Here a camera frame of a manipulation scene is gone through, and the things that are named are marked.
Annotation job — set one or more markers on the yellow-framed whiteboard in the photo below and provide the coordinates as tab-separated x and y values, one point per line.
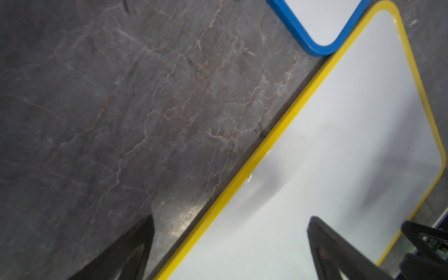
359	148

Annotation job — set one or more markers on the blue-framed whiteboard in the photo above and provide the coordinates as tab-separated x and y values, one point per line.
320	27

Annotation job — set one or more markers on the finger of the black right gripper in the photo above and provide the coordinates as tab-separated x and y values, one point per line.
418	267
430	242

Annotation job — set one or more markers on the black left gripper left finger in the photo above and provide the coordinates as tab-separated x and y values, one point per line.
126	258

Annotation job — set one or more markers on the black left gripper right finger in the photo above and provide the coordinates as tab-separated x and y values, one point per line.
334	257

